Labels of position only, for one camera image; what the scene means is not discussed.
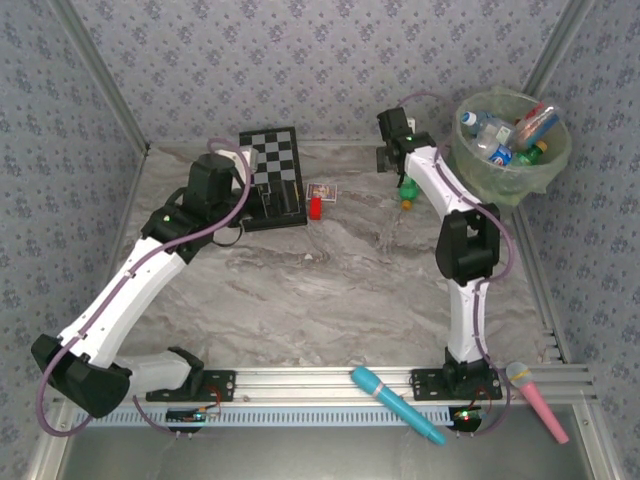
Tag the blue toy microphone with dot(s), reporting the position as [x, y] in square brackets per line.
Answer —
[390, 400]

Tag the right circuit board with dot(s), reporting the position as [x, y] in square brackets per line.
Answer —
[465, 416]

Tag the red plastic block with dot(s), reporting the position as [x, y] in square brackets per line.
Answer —
[315, 208]

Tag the circuit board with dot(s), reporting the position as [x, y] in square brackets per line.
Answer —
[192, 416]
[465, 416]

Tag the bottle with white green label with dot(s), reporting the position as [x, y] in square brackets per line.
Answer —
[505, 132]

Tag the green soda bottle yellow cap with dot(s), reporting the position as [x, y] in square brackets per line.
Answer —
[409, 192]
[525, 159]

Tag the left circuit board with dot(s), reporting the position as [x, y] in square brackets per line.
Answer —
[192, 416]

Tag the aluminium front rail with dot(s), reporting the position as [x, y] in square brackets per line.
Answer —
[310, 382]

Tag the purple playing card box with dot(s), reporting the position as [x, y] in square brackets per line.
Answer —
[321, 192]

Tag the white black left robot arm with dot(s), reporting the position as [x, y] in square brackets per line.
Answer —
[125, 295]

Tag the aluminium side rail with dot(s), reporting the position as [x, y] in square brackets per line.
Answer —
[540, 290]

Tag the black grey chessboard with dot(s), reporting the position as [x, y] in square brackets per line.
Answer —
[280, 150]

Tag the aluminium corner post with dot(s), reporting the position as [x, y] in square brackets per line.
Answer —
[555, 45]
[102, 70]

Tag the clear bottle blue label white cap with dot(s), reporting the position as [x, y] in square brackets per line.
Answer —
[472, 120]

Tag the pink toy microphone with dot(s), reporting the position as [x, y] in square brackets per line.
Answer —
[537, 405]

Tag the bin with green liner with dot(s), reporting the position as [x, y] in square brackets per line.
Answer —
[500, 185]

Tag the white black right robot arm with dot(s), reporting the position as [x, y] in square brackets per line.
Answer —
[435, 175]

